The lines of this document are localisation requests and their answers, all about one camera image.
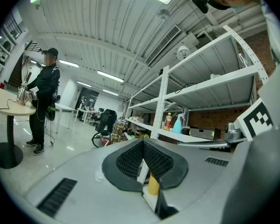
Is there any white rectangular desk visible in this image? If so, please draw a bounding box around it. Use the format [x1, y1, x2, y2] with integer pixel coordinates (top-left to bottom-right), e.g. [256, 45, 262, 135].
[54, 103, 76, 134]
[75, 108, 96, 126]

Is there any white ceiling air vent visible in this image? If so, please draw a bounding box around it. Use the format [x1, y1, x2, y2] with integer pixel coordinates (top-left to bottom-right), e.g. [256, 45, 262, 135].
[144, 24, 182, 67]

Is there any black mesh office chair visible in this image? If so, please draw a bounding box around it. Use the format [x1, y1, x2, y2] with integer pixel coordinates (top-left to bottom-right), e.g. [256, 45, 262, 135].
[95, 109, 118, 136]

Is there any shiny metal kettle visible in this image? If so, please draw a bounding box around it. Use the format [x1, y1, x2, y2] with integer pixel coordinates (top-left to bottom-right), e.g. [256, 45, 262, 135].
[15, 84, 30, 106]

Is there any black head-mounted camera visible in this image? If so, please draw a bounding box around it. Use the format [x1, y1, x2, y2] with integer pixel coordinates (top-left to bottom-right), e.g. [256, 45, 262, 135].
[191, 0, 210, 14]

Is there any wooden trolley cart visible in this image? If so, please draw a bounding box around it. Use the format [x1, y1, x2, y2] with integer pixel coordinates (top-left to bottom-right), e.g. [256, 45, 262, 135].
[112, 122, 125, 142]

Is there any person's white sweatshirt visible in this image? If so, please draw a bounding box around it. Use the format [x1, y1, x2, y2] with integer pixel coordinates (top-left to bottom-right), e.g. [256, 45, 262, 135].
[261, 0, 280, 67]

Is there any red label drink bottle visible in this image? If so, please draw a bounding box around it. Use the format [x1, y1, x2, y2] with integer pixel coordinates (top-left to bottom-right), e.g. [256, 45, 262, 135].
[165, 112, 173, 132]

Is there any red teal vacuum cleaner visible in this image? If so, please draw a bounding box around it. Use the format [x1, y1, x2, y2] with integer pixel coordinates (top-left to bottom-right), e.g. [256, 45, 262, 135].
[99, 136, 112, 147]

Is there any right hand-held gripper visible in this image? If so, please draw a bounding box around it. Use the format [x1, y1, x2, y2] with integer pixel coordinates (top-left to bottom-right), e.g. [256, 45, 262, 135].
[177, 97, 275, 152]

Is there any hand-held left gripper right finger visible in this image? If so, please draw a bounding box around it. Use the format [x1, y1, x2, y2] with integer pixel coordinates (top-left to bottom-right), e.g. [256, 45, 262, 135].
[143, 138, 235, 224]

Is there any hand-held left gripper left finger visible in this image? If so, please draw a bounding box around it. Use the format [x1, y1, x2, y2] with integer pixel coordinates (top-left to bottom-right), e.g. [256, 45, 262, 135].
[18, 138, 159, 224]

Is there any white round lamp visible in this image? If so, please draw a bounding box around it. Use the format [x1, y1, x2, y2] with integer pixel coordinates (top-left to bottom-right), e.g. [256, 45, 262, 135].
[176, 45, 190, 60]

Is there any black table cable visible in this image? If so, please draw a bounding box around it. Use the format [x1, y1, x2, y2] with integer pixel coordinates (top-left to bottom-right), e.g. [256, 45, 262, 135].
[0, 98, 18, 113]

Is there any white metal shelving rack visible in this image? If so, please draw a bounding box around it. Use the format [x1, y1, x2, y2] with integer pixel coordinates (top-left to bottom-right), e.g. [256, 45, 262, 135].
[125, 24, 270, 149]

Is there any teal spray bottle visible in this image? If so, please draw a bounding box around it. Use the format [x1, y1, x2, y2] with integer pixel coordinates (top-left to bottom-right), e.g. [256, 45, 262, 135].
[172, 113, 185, 134]

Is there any round wooden table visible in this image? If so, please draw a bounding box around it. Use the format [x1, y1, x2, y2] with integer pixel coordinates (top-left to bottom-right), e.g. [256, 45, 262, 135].
[0, 85, 37, 170]

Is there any grey flat box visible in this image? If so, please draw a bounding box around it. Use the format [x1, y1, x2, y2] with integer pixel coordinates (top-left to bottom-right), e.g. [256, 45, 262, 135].
[189, 126, 221, 140]

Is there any black vacuum hose and wand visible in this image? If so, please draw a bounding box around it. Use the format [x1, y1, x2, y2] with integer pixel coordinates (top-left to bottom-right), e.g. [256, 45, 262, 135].
[91, 131, 112, 148]

